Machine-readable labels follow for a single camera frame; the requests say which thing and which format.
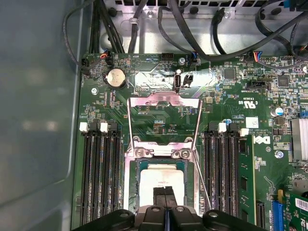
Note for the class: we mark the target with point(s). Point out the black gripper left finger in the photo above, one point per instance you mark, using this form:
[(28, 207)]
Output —
[(154, 219)]

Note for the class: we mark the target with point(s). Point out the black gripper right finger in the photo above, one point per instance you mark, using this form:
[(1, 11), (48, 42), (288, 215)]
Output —
[(183, 219)]

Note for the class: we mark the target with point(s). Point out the silver CPU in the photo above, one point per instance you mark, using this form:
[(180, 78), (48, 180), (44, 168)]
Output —
[(163, 175)]

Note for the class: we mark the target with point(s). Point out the metal socket cover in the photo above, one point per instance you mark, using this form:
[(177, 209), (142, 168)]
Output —
[(166, 98)]

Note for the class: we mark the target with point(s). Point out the CPU socket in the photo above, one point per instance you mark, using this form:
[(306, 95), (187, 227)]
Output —
[(127, 183)]

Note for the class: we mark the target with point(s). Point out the black RAM slot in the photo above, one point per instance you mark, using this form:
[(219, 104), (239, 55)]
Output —
[(86, 168), (106, 168), (95, 168), (210, 168), (116, 168), (221, 168), (231, 168)]

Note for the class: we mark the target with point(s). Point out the black expansion slot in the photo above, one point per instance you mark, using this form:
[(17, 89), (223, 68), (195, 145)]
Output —
[(260, 215)]

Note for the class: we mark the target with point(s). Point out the blue expansion slot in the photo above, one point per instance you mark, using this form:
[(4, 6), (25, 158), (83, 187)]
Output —
[(276, 216)]

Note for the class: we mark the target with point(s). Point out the graphics card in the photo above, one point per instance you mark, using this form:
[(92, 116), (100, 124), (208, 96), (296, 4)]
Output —
[(298, 211)]

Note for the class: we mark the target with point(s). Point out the green motherboard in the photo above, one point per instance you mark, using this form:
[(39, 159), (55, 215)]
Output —
[(240, 101)]

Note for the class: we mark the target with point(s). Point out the silver internal USB port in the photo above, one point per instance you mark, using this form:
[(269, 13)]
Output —
[(178, 80)]

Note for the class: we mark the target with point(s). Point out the silver chipset heatsink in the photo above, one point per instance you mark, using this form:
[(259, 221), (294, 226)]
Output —
[(299, 142)]

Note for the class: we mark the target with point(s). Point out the silver coin battery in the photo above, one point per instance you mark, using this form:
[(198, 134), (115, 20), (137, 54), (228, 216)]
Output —
[(116, 77)]

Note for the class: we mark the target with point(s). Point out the black PC case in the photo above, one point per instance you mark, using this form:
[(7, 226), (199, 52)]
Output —
[(36, 96)]

